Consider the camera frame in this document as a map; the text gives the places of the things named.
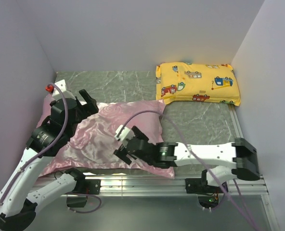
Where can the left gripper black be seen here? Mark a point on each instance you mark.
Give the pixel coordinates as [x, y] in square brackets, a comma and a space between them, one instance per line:
[90, 109]

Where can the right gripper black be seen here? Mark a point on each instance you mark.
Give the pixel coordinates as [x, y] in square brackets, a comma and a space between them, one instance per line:
[123, 154]

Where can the pink satin pillowcase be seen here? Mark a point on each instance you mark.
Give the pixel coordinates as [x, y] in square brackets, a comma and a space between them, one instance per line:
[93, 143]

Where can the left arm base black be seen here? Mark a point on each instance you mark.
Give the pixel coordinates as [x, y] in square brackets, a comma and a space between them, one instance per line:
[79, 196]

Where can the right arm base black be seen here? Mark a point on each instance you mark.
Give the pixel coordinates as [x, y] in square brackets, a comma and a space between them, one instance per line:
[209, 197]

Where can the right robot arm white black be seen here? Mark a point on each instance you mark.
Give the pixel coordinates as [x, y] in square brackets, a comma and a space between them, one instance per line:
[233, 160]

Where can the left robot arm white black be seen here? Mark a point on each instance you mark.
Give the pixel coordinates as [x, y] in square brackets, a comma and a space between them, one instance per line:
[18, 204]

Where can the yellow cartoon car pillow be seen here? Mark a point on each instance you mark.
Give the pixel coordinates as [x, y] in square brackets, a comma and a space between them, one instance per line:
[180, 81]

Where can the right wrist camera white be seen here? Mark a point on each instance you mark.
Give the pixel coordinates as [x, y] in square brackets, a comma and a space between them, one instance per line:
[124, 135]

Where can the aluminium mounting rail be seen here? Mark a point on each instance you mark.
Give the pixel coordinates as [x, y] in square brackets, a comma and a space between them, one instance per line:
[139, 183]

